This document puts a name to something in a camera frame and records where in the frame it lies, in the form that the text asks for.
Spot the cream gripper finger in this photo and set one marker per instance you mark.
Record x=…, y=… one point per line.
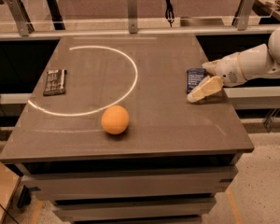
x=213, y=67
x=208, y=86

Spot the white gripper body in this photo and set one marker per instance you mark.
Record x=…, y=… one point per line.
x=228, y=69

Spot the blue rxbar blueberry wrapper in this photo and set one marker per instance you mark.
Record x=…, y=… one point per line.
x=194, y=77

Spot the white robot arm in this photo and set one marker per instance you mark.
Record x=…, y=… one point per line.
x=262, y=61

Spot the black rxbar chocolate wrapper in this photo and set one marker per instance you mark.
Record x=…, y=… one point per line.
x=55, y=82

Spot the orange fruit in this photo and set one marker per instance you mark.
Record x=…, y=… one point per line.
x=115, y=119

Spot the grey drawer cabinet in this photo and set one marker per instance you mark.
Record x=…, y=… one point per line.
x=165, y=188

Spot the clear acrylic barrier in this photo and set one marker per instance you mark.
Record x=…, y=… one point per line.
x=122, y=24

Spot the right metal bracket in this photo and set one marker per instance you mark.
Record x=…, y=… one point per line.
x=241, y=20

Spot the metal bracket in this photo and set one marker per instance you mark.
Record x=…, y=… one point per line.
x=20, y=17
x=132, y=16
x=241, y=20

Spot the middle metal bracket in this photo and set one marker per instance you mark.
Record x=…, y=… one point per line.
x=132, y=16

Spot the left metal bracket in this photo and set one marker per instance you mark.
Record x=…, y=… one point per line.
x=20, y=17

